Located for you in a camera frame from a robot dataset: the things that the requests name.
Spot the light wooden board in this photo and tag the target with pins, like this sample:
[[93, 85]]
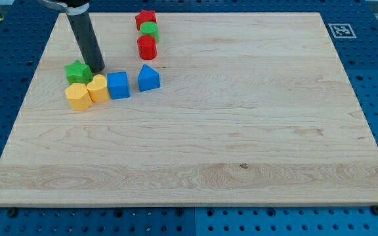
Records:
[[254, 110]]

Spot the blue cube block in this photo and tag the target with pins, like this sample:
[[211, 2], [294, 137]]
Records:
[[118, 85]]

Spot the green star block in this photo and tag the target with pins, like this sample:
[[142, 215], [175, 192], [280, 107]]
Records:
[[78, 72]]

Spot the green cylinder block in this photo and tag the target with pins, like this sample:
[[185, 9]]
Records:
[[151, 29]]

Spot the white fiducial marker tag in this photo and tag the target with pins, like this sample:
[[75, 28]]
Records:
[[341, 31]]

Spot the red star block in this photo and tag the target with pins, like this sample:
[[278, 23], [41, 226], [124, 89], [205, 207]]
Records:
[[145, 16]]

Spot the yellow heart block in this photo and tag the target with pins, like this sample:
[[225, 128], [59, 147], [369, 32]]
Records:
[[98, 89]]

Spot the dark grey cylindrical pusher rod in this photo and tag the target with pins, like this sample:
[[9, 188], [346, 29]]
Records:
[[87, 42]]

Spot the metal clamp tool mount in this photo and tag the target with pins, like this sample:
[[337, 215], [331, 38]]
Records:
[[70, 7]]

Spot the blue triangle block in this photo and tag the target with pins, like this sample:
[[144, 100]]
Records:
[[148, 79]]

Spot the yellow hexagon block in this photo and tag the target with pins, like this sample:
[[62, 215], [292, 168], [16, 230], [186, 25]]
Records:
[[78, 96]]

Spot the red cylinder block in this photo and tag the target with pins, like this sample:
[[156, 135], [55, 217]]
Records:
[[147, 47]]

